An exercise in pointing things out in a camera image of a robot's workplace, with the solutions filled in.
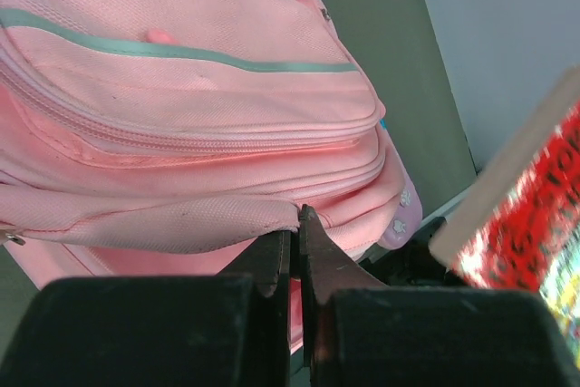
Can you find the red comic book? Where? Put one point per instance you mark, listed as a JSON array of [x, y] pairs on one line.
[[518, 227]]

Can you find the pink student backpack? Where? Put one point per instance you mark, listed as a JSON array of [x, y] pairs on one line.
[[162, 137]]

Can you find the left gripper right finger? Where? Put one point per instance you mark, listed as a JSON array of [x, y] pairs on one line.
[[360, 332]]

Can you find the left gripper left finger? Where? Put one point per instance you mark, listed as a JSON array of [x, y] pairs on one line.
[[225, 330]]

